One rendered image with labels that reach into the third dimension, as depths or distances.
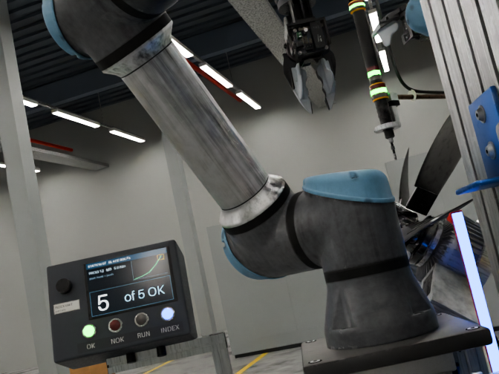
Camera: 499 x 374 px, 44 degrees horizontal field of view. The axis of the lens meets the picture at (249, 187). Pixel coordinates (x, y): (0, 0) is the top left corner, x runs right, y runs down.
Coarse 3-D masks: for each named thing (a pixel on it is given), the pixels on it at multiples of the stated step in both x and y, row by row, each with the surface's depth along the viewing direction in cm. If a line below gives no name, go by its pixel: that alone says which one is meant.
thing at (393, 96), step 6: (390, 96) 166; (396, 96) 167; (390, 102) 166; (396, 102) 166; (390, 108) 166; (396, 108) 166; (396, 114) 166; (396, 120) 165; (378, 126) 163; (384, 126) 162; (390, 126) 161; (396, 126) 163; (378, 132) 166
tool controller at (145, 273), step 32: (96, 256) 121; (128, 256) 121; (160, 256) 120; (64, 288) 118; (96, 288) 119; (128, 288) 118; (160, 288) 118; (64, 320) 117; (96, 320) 116; (128, 320) 116; (160, 320) 116; (192, 320) 122; (64, 352) 114; (96, 352) 114; (128, 352) 119; (160, 352) 119
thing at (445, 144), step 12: (444, 132) 159; (432, 144) 159; (444, 144) 163; (456, 144) 167; (432, 156) 162; (444, 156) 166; (456, 156) 170; (420, 168) 163; (432, 168) 166; (444, 168) 169; (420, 180) 165; (432, 180) 168; (444, 180) 170; (432, 192) 170
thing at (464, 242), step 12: (456, 216) 126; (456, 228) 126; (468, 240) 125; (468, 252) 125; (468, 264) 125; (468, 276) 125; (480, 288) 124; (480, 300) 124; (480, 312) 123; (480, 324) 123; (492, 336) 123; (492, 348) 122; (492, 360) 122
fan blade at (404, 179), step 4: (408, 148) 194; (404, 160) 190; (404, 164) 190; (404, 168) 190; (404, 172) 190; (404, 176) 190; (400, 180) 184; (404, 180) 189; (400, 184) 184; (404, 184) 188; (400, 188) 182; (404, 188) 188; (408, 188) 200; (400, 192) 182; (404, 192) 187; (408, 192) 198; (400, 196) 181; (404, 196) 185; (408, 196) 196; (404, 200) 184
